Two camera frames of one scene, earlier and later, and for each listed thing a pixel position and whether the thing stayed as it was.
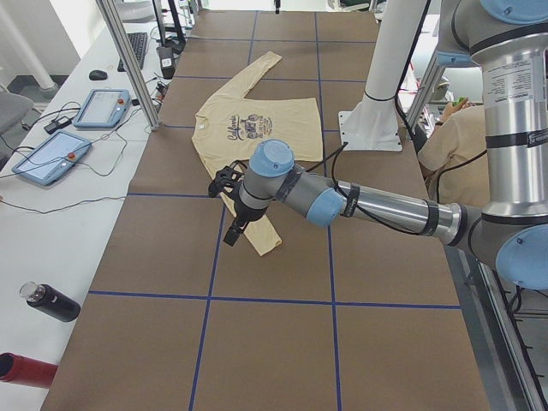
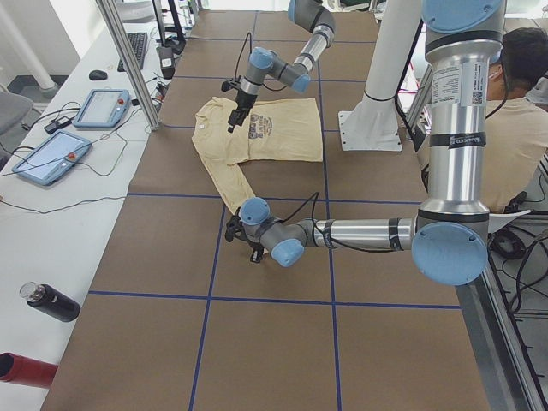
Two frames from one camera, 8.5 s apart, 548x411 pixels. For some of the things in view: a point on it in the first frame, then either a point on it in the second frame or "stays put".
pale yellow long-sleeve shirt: (226, 133) stays put
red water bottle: (26, 371) stays put
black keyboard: (138, 41) stays put
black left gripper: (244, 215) → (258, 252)
